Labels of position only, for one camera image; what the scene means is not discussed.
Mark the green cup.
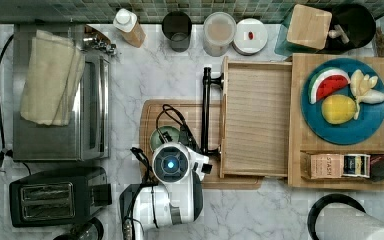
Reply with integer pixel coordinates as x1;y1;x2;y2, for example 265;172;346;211
150;126;180;152

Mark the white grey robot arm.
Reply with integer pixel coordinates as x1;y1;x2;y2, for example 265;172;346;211
119;113;212;240

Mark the dark grey cup holder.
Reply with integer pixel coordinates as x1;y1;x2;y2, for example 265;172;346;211
162;11;192;52

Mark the wooden cutting board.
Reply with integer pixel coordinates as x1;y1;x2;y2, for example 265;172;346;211
139;99;262;190

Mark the wooden drawer tray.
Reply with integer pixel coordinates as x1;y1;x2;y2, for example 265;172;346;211
220;57;292;177

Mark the clear plastic lidded container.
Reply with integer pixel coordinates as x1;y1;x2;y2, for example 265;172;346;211
203;12;236;57

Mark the stainless steel toaster oven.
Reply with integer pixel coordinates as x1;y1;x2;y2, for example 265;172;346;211
13;24;115;162

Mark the bamboo shelf board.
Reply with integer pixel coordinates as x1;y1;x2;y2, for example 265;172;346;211
288;53;384;191

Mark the bottle with white cap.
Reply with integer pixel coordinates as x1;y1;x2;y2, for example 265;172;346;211
113;8;146;48

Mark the stash tea box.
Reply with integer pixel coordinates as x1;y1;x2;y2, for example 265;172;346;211
303;153;344;180

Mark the toy watermelon slice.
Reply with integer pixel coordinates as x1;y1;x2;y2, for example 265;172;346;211
308;67;350;104

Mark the toy yellow lemon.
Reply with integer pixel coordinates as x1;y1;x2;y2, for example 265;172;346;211
322;94;356;125

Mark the beige folded cloth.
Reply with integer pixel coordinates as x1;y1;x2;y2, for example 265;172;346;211
20;30;85;126

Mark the black kettle top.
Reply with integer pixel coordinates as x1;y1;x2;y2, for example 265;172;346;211
53;217;104;240

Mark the black two-slot toaster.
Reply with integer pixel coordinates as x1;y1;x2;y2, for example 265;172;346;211
9;167;112;228

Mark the wooden knife block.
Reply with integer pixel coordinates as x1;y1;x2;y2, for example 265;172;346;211
286;4;332;50

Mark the dark blue tea box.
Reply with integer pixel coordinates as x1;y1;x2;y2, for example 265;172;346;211
343;154;370;178

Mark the toy peeled banana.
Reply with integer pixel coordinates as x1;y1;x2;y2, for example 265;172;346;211
350;69;384;120

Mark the paper towel roll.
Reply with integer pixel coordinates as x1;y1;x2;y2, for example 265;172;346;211
315;206;384;240

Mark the blue round plate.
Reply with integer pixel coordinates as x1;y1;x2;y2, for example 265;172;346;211
301;58;384;145

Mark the black round pot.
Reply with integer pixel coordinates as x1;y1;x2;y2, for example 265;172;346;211
324;4;376;53

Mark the black object beside tea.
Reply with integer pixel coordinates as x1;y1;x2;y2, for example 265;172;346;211
370;155;384;182

